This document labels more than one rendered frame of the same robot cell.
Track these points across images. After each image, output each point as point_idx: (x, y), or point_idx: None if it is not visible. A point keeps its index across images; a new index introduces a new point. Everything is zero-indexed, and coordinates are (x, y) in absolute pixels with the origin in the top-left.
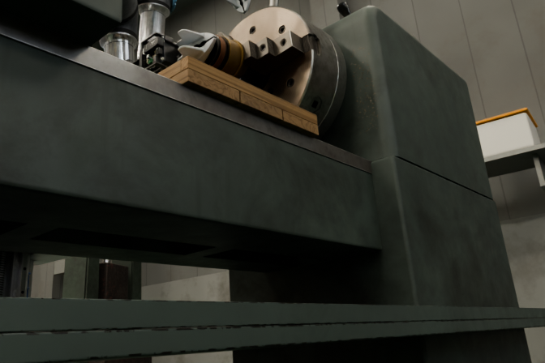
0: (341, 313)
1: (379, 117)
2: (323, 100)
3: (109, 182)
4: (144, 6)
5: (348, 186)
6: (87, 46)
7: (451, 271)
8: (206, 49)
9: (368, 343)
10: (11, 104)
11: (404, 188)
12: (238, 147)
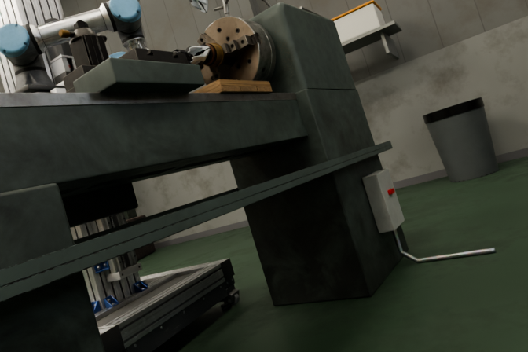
0: (304, 172)
1: (295, 69)
2: (266, 67)
3: (212, 145)
4: None
5: (288, 110)
6: (188, 93)
7: (339, 136)
8: (205, 54)
9: None
10: (179, 128)
11: (313, 104)
12: (245, 111)
